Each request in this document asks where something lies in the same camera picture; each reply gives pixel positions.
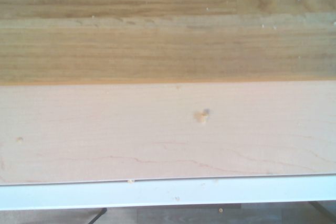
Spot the white drawer cabinet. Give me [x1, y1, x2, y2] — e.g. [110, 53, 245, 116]
[0, 173, 336, 211]

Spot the black stand leg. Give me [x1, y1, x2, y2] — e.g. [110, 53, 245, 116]
[87, 207, 108, 224]

